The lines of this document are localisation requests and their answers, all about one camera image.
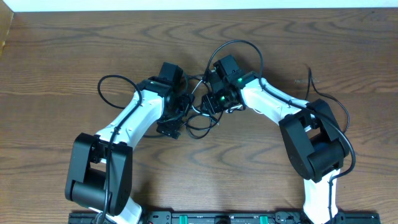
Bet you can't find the black USB cable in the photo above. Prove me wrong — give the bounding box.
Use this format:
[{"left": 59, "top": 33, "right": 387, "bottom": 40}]
[{"left": 142, "top": 67, "right": 351, "bottom": 140}]

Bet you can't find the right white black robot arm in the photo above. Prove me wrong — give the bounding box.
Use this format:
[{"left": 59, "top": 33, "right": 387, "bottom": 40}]
[{"left": 202, "top": 69, "right": 354, "bottom": 223}]

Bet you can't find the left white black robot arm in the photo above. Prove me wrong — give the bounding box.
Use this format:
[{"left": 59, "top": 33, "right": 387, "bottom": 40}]
[{"left": 65, "top": 77, "right": 194, "bottom": 223}]

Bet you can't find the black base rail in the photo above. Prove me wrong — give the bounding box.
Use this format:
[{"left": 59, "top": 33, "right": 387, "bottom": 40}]
[{"left": 68, "top": 210, "right": 382, "bottom": 224}]

